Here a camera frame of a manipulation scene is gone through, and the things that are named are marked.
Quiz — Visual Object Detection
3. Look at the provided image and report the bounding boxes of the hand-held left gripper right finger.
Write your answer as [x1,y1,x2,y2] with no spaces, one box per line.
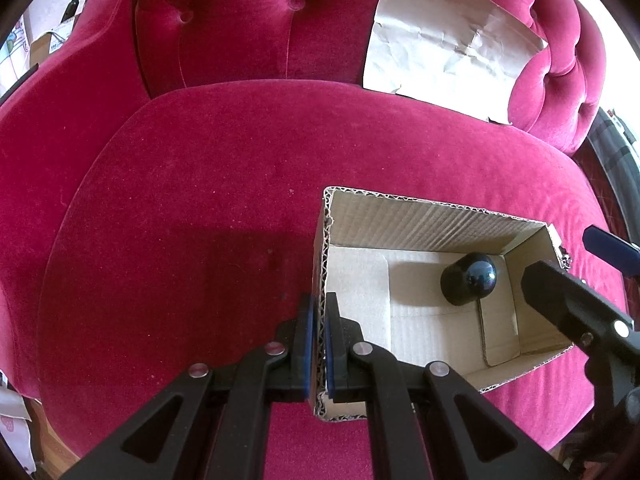
[322,292,576,480]

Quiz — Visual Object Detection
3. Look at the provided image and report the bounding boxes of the black round-topped object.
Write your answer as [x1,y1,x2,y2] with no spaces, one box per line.
[440,252,498,307]

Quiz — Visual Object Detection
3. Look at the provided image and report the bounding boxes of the small brown cardboard carton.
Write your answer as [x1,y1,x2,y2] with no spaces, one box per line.
[29,20,77,67]

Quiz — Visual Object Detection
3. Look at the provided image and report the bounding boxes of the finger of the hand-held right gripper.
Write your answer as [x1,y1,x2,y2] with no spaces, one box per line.
[520,260,640,411]
[582,226,640,277]

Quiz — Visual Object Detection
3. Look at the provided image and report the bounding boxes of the red velvet tufted sofa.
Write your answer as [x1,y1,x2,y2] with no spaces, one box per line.
[0,0,631,480]

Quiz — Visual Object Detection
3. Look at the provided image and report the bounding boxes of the cardboard box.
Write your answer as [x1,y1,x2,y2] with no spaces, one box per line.
[312,186,576,423]

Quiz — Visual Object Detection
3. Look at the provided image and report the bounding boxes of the dark grey bag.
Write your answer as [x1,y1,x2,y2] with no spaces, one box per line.
[587,107,640,241]

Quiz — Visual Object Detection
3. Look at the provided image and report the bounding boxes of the white patterned cloth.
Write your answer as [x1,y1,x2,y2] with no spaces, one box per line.
[0,370,37,476]

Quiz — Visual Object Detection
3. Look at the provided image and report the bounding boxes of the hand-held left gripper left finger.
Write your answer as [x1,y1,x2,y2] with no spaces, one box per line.
[62,292,321,480]

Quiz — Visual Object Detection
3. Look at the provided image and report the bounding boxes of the crumpled brown paper sheet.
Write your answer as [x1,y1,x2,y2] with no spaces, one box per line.
[361,0,548,126]

